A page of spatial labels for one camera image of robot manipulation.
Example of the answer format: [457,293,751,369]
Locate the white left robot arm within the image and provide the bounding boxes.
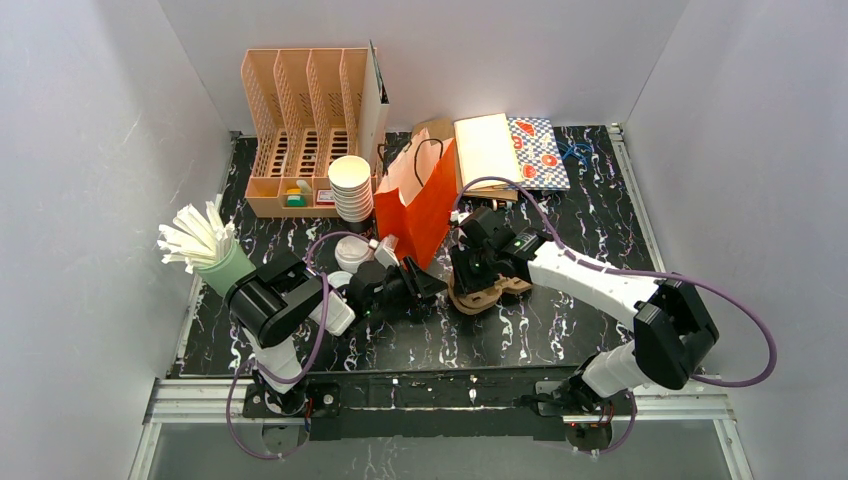
[225,252,447,395]

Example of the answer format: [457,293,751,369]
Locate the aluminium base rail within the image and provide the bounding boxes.
[144,374,736,423]

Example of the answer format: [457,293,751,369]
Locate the red white staple box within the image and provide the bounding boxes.
[315,189,335,206]

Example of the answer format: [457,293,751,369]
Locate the pink desk organizer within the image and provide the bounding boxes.
[241,45,390,218]

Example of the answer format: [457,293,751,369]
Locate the orange paper bag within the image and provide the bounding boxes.
[374,128,458,268]

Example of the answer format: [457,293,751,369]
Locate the green stamp box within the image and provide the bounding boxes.
[285,193,308,208]

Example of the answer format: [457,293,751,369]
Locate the brown pulp cup carrier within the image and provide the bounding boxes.
[447,276,532,315]

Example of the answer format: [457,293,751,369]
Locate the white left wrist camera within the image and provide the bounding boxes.
[370,234,400,268]

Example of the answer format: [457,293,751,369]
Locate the green paper cup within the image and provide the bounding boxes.
[194,240,256,298]

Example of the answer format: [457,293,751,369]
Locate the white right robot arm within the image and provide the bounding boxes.
[450,207,719,409]

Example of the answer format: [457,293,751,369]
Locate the blue rubber bands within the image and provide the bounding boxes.
[556,140,594,168]

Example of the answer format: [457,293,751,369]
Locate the translucent white bottle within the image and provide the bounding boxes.
[296,179,313,195]

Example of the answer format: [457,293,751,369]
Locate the white lid stack upper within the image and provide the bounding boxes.
[334,235,374,274]

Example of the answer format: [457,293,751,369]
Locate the cream paper bag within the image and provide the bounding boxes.
[454,113,522,186]

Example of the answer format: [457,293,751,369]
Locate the stack of white paper cups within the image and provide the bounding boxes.
[327,155,374,233]

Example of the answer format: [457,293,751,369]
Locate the white wrapped straws bundle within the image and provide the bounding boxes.
[156,201,237,274]

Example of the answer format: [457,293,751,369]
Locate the blue checkered paper bag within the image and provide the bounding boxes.
[507,117,570,191]

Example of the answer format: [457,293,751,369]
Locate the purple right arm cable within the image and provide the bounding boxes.
[452,175,778,458]

